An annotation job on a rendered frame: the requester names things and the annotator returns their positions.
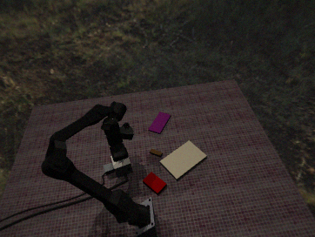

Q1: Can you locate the purple flat rectangular slab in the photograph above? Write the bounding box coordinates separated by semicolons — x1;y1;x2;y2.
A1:
148;112;171;134

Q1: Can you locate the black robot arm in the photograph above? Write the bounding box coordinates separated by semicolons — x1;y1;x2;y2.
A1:
41;101;151;229

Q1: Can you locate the beige flat rectangular slab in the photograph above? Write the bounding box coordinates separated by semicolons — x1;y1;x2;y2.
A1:
160;141;207;180

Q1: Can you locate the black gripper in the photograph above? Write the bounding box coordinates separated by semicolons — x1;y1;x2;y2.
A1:
104;130;129;162

